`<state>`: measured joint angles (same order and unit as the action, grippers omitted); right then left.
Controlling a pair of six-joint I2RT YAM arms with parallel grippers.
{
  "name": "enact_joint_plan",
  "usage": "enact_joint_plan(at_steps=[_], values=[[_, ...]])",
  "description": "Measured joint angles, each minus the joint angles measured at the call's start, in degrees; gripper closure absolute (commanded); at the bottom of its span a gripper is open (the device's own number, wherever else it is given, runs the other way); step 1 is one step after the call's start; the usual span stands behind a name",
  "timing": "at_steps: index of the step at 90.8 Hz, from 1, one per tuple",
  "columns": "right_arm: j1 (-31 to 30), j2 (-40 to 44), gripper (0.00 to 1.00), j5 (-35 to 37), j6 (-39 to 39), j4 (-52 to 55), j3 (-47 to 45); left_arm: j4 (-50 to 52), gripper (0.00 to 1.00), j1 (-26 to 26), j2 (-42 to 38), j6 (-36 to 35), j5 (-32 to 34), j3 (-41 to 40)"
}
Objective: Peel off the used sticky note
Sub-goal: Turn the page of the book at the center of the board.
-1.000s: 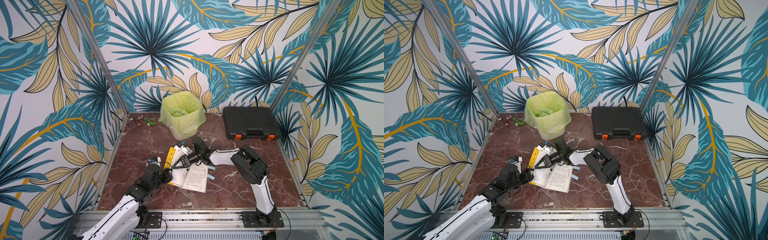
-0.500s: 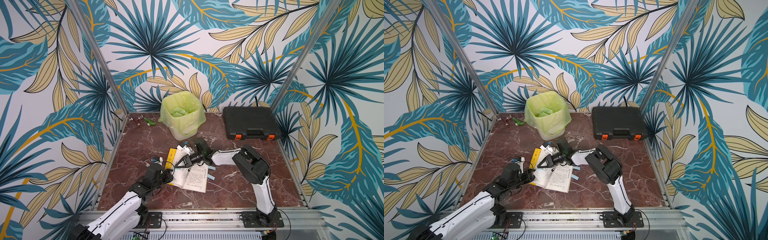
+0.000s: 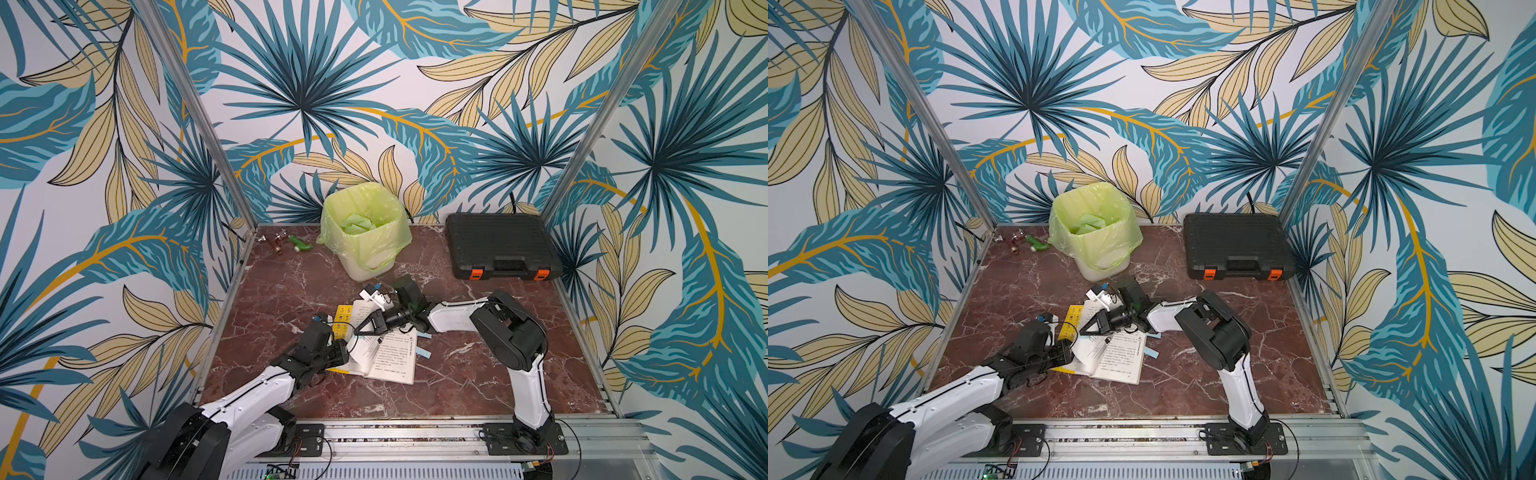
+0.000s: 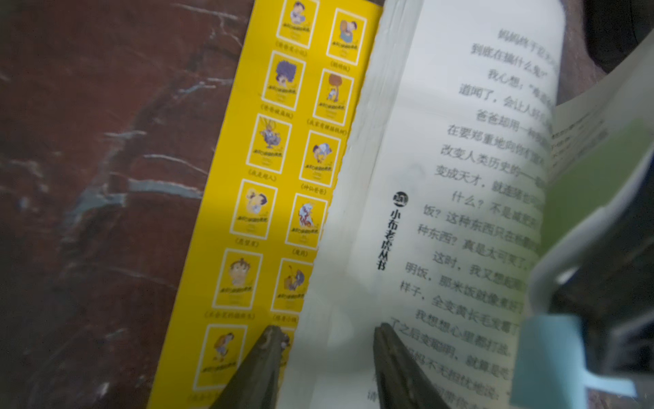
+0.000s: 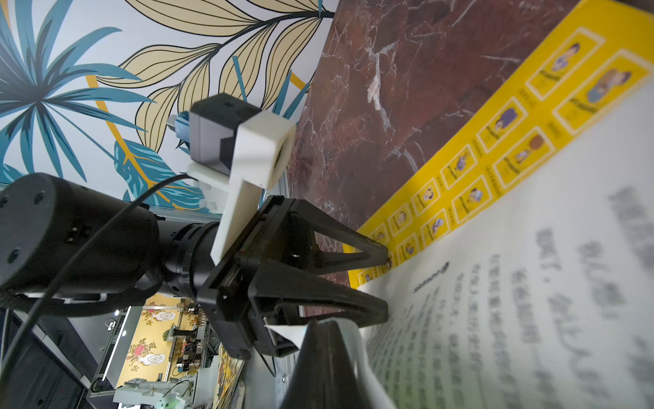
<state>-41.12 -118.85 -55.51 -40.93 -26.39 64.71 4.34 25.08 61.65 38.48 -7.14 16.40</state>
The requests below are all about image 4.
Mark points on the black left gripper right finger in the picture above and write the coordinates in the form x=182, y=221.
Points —
x=401, y=383

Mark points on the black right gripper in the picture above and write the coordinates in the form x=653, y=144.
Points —
x=612, y=290

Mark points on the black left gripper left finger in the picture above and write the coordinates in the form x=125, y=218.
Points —
x=255, y=385

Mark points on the yellow children's book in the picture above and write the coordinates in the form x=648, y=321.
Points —
x=390, y=164

